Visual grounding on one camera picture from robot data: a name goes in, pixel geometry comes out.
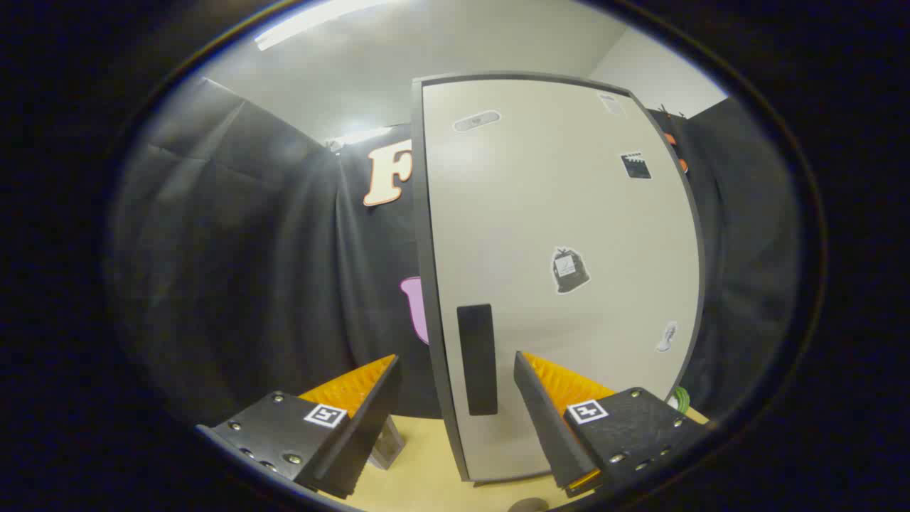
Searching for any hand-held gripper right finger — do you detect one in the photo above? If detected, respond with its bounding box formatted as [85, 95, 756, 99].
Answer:
[513, 350, 712, 497]

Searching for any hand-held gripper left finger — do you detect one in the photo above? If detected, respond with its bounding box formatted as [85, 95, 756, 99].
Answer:
[196, 353, 401, 500]

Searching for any black backdrop cloth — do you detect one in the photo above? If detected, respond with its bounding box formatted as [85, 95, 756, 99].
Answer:
[107, 77, 804, 427]

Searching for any grey cover book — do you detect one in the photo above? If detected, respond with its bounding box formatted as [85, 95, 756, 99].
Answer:
[368, 416, 406, 470]

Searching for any black door handle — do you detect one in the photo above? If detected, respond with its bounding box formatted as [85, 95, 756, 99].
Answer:
[456, 304, 498, 417]

